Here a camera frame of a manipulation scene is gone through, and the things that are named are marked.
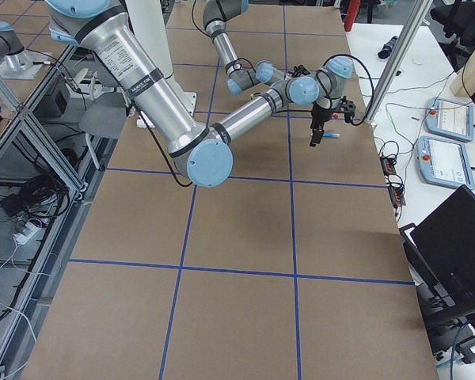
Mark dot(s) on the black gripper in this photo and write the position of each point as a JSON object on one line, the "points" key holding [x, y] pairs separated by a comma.
{"points": [[321, 114], [300, 71]]}

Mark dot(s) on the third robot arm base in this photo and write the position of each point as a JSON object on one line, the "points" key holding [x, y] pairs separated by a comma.
{"points": [[15, 61]]}

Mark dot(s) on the orange black connector box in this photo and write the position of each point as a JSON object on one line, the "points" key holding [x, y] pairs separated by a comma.
{"points": [[388, 165]]}

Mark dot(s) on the folded dark umbrella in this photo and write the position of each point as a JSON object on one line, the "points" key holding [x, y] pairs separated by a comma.
{"points": [[387, 48]]}

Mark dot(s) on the near teach pendant tablet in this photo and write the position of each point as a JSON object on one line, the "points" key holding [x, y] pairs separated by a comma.
{"points": [[444, 162]]}

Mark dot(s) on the teach pendant tablet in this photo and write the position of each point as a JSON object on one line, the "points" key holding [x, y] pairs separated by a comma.
{"points": [[450, 119], [444, 162]]}

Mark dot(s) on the far teach pendant tablet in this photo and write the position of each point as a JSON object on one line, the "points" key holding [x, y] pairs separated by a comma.
{"points": [[450, 119]]}

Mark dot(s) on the black laptop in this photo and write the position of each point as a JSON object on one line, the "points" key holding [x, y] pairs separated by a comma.
{"points": [[443, 253]]}

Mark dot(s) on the grey office chair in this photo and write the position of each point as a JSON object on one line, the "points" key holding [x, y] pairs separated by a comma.
{"points": [[105, 119]]}

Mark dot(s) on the white power strip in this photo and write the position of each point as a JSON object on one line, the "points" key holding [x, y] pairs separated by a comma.
{"points": [[28, 231]]}

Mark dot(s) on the aluminium frame post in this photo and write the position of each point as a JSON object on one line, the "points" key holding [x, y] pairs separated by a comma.
{"points": [[406, 37]]}

